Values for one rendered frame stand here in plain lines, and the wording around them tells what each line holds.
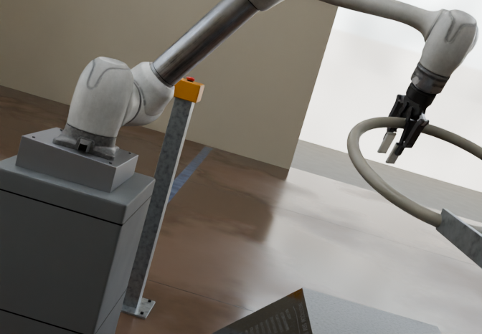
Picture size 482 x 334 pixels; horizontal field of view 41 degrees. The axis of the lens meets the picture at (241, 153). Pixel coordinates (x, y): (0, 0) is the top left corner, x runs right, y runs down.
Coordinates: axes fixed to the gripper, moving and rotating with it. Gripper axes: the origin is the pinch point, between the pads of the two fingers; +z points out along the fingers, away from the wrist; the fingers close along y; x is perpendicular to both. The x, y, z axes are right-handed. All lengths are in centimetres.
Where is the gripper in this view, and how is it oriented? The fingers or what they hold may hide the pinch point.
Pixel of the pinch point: (390, 148)
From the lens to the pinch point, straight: 187.3
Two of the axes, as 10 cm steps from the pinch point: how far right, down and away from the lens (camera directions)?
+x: 8.9, 0.7, 4.5
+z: -3.2, 8.0, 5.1
